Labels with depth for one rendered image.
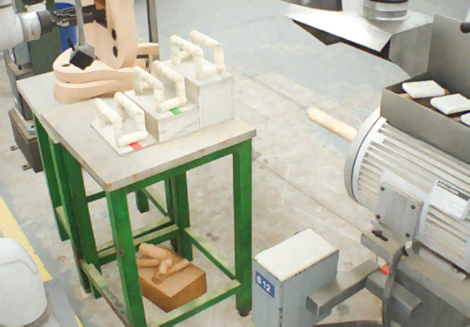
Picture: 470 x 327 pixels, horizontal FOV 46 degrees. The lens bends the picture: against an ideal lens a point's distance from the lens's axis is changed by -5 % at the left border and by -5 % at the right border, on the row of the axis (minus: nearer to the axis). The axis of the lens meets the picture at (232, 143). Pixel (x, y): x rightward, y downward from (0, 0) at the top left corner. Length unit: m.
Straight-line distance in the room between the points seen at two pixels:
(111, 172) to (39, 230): 1.44
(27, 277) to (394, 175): 0.95
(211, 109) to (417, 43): 0.97
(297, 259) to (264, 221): 1.94
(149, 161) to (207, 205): 1.40
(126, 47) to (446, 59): 0.95
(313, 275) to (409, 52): 0.50
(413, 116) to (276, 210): 2.15
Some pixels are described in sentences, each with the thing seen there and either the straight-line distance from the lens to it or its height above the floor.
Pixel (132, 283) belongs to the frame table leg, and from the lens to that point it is 2.07.
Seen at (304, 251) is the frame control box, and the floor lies 1.12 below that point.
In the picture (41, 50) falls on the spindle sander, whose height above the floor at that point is 0.73.
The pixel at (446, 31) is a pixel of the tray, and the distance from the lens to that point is 1.20.
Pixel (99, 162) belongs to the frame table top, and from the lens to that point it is 1.91.
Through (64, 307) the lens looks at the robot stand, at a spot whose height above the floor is 0.70.
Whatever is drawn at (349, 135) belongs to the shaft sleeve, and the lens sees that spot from 1.34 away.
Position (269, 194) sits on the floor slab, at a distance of 3.32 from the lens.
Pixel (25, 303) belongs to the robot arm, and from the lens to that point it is 1.59.
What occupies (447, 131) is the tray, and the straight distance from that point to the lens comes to 1.07.
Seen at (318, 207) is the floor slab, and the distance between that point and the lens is 3.23.
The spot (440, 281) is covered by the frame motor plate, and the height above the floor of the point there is 1.12.
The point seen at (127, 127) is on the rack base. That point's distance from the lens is 2.07.
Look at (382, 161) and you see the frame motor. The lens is 1.17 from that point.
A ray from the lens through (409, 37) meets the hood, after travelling 1.23.
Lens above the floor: 1.90
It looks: 30 degrees down
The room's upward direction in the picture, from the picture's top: 1 degrees counter-clockwise
